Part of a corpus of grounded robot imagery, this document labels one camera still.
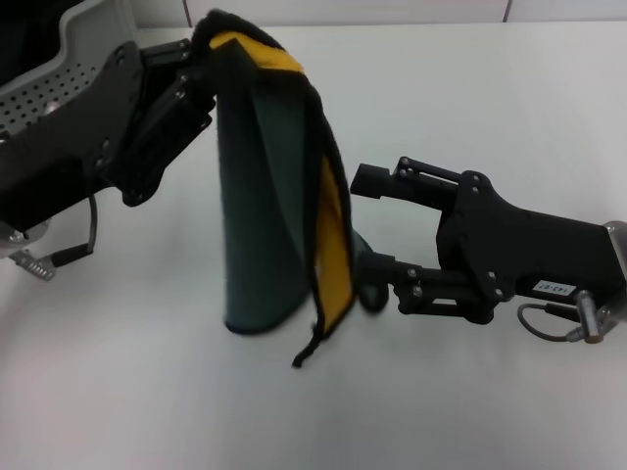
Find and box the yellow and green towel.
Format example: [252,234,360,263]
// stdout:
[188,8,389,369]

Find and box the grey right gripper cable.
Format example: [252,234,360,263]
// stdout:
[517,288,607,345]

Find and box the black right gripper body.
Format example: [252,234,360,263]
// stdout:
[437,170,627,324]

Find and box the grey perforated storage box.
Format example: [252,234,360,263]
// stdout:
[0,0,141,143]

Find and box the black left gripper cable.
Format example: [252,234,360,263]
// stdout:
[9,195,99,284]

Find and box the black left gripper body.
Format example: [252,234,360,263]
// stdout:
[0,41,197,231]

